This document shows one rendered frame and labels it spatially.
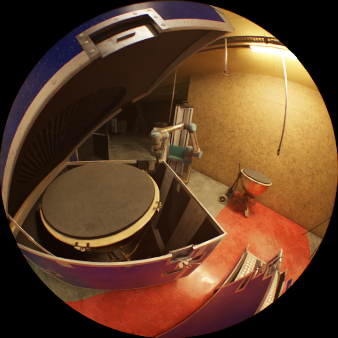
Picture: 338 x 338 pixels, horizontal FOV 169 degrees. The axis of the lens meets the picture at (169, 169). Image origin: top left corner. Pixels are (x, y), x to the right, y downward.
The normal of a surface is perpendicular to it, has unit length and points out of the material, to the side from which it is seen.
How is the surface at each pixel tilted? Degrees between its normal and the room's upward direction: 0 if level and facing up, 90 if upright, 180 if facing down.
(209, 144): 90
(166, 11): 90
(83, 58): 90
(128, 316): 0
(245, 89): 90
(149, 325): 0
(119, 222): 0
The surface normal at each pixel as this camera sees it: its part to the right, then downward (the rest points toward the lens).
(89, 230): 0.13, -0.91
